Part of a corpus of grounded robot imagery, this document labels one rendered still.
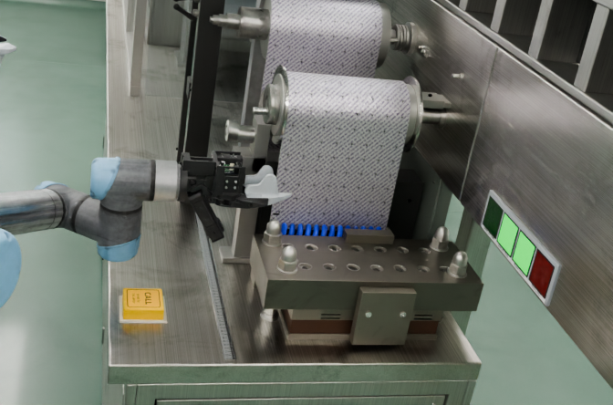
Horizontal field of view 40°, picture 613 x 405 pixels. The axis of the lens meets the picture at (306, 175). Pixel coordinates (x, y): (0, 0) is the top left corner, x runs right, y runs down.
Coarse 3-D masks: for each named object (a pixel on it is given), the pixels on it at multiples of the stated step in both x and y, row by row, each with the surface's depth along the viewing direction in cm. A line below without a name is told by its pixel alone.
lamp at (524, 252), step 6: (522, 234) 133; (522, 240) 133; (528, 240) 131; (516, 246) 135; (522, 246) 133; (528, 246) 131; (534, 246) 129; (516, 252) 135; (522, 252) 133; (528, 252) 131; (516, 258) 134; (522, 258) 133; (528, 258) 131; (522, 264) 133; (528, 264) 131
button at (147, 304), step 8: (128, 288) 154; (136, 288) 154; (144, 288) 155; (152, 288) 155; (128, 296) 151; (136, 296) 152; (144, 296) 152; (152, 296) 153; (160, 296) 153; (128, 304) 149; (136, 304) 150; (144, 304) 150; (152, 304) 151; (160, 304) 151; (128, 312) 148; (136, 312) 149; (144, 312) 149; (152, 312) 149; (160, 312) 150
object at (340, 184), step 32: (288, 160) 157; (320, 160) 158; (352, 160) 160; (384, 160) 161; (320, 192) 161; (352, 192) 163; (384, 192) 164; (288, 224) 163; (320, 224) 164; (352, 224) 166; (384, 224) 167
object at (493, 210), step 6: (492, 204) 143; (492, 210) 143; (498, 210) 141; (486, 216) 145; (492, 216) 143; (498, 216) 141; (486, 222) 145; (492, 222) 143; (498, 222) 141; (492, 228) 143
